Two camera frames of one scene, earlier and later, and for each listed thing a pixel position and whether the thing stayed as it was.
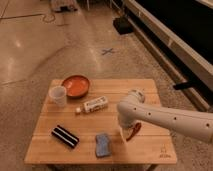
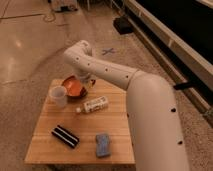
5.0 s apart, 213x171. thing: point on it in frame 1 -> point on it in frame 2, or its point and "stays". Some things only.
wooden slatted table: (78, 124) stays
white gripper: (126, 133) -> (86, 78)
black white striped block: (65, 136) stays
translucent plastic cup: (59, 95) stays
